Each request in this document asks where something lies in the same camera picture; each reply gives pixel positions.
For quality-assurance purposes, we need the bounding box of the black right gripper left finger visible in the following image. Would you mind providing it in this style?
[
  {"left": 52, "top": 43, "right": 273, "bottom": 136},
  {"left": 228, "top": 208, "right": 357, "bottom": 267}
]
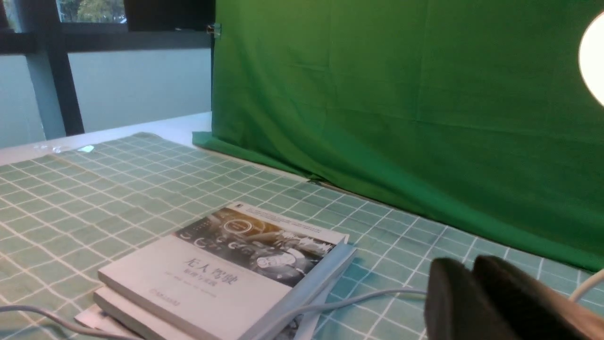
[{"left": 424, "top": 258, "right": 519, "bottom": 340}]

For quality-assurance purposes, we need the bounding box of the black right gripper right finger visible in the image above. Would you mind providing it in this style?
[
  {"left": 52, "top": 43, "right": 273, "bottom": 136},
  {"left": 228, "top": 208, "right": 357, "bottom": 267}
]
[{"left": 472, "top": 255, "right": 604, "bottom": 340}]

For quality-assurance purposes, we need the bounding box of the white desk lamp with sockets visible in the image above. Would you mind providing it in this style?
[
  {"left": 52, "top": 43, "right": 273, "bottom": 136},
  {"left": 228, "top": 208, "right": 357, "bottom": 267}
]
[{"left": 578, "top": 13, "right": 604, "bottom": 105}]

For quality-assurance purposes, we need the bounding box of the green backdrop cloth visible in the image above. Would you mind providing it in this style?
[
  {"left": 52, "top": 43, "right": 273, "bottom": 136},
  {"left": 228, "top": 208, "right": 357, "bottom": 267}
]
[{"left": 193, "top": 0, "right": 604, "bottom": 271}]

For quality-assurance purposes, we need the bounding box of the white self-driving textbook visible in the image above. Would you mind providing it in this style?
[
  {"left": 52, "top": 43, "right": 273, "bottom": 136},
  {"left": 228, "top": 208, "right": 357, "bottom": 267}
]
[{"left": 98, "top": 202, "right": 356, "bottom": 340}]

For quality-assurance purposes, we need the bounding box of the white lower book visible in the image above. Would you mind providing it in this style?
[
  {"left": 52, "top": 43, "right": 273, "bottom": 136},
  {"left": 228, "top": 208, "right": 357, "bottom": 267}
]
[{"left": 93, "top": 288, "right": 194, "bottom": 340}]

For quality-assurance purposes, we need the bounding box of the metal binder clip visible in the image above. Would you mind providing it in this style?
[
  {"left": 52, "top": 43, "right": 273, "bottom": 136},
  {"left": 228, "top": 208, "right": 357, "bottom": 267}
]
[{"left": 206, "top": 22, "right": 222, "bottom": 40}]

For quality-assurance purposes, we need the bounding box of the green checked tablecloth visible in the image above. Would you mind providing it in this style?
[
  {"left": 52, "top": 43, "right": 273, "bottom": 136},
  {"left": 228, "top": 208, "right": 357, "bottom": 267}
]
[{"left": 0, "top": 133, "right": 591, "bottom": 321}]

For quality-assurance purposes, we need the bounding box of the white lamp power cable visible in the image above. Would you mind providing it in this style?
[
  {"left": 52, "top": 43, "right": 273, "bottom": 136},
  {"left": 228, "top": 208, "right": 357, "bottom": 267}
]
[{"left": 0, "top": 268, "right": 604, "bottom": 340}]

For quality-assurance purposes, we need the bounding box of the dark window frame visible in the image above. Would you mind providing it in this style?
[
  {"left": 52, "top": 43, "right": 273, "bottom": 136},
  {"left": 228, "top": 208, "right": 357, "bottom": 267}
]
[{"left": 1, "top": 0, "right": 218, "bottom": 145}]

